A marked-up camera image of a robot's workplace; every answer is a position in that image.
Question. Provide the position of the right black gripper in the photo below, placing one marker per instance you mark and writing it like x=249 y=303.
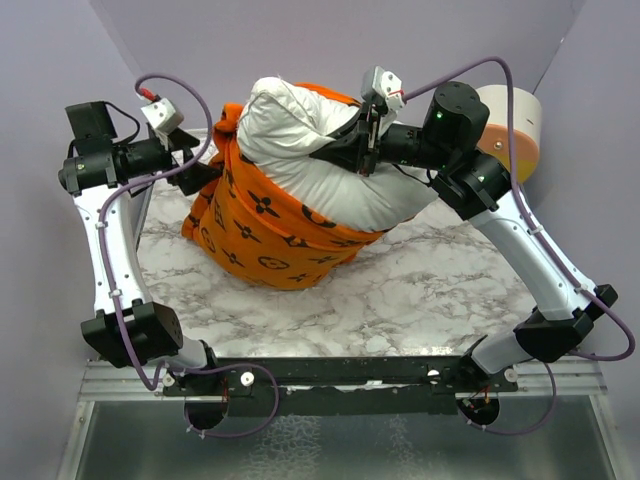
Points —
x=363 y=142

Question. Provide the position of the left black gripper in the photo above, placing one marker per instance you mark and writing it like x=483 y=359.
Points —
x=194 y=176

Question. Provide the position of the orange patterned fleece pillowcase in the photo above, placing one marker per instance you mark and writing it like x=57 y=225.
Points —
x=279 y=218

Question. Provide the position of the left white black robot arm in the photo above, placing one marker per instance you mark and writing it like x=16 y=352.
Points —
x=101 y=174

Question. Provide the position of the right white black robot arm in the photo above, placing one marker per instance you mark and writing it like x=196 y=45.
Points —
x=478 y=187

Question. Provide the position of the white cylinder with striped face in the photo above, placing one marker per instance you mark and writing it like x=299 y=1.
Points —
x=527 y=117

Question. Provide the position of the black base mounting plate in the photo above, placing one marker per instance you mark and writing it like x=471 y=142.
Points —
x=339 y=386

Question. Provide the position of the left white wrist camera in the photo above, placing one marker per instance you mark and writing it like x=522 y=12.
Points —
x=163 y=116

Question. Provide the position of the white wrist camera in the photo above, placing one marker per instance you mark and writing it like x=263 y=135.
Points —
x=163 y=116
x=382 y=88

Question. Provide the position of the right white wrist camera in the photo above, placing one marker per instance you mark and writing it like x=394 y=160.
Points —
x=382 y=88

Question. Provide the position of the aluminium rail frame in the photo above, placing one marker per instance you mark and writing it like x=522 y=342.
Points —
x=430 y=286

